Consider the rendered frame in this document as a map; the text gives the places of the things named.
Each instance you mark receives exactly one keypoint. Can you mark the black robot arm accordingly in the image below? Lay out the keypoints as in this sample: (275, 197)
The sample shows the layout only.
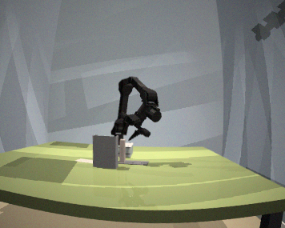
(150, 101)

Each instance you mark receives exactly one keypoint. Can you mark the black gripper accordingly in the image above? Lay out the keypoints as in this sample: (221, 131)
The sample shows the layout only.
(140, 131)

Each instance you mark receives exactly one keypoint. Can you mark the grey open-top bin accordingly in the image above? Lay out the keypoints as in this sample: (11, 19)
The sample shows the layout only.
(105, 151)

